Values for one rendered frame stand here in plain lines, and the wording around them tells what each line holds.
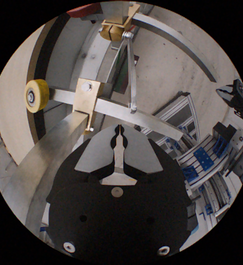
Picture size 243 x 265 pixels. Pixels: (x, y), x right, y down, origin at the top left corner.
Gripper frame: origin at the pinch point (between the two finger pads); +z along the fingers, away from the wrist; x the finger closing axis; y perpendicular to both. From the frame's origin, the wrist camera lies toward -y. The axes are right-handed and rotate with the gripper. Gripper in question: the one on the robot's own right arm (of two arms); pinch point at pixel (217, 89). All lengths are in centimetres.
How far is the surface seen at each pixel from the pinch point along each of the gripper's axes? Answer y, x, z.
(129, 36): -35.4, -8.1, -3.4
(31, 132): -57, -37, -7
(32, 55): -57, -14, -7
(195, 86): 65, 35, 83
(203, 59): -16.6, -0.1, -3.4
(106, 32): -40.2, -8.5, -3.5
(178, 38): -25.7, -1.2, -3.4
